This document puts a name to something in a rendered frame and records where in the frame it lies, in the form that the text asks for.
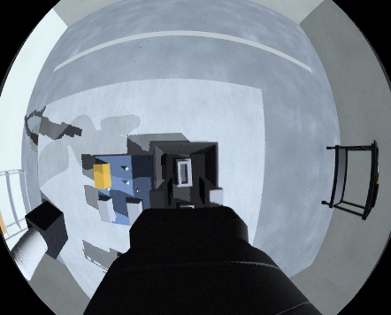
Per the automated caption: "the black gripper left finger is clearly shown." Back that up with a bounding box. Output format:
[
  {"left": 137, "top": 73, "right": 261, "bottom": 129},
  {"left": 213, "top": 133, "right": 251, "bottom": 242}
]
[{"left": 149, "top": 178, "right": 173, "bottom": 209}]

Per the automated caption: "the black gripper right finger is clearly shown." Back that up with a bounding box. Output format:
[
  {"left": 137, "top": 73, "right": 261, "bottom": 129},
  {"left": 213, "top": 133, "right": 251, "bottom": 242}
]
[{"left": 199, "top": 177, "right": 224, "bottom": 207}]

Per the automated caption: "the yellow rectangular block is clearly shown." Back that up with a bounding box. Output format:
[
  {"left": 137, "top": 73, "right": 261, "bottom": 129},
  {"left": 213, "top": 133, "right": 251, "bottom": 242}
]
[{"left": 93, "top": 164, "right": 111, "bottom": 189}]

